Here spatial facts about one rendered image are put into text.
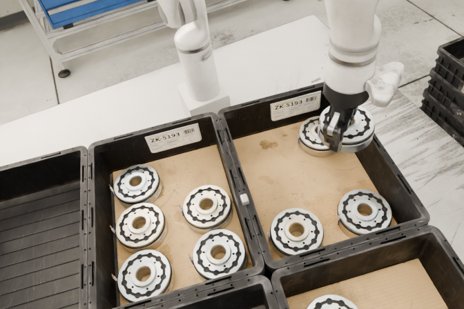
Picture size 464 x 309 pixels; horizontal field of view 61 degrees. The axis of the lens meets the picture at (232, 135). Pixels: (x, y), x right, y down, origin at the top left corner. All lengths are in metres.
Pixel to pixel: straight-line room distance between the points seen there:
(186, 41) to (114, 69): 1.75
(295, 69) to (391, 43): 1.40
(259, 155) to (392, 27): 2.01
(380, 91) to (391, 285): 0.37
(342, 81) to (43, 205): 0.73
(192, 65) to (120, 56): 1.81
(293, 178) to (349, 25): 0.44
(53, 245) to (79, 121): 0.53
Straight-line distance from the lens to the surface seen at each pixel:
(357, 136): 0.76
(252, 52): 1.45
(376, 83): 0.63
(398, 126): 1.21
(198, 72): 1.08
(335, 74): 0.62
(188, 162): 0.96
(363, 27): 0.56
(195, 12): 0.98
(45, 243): 0.97
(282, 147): 0.96
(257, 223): 0.75
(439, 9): 3.07
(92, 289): 0.76
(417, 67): 2.55
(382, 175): 0.86
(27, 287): 0.94
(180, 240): 0.86
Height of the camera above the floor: 1.57
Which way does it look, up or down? 48 degrees down
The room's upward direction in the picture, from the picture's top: 10 degrees counter-clockwise
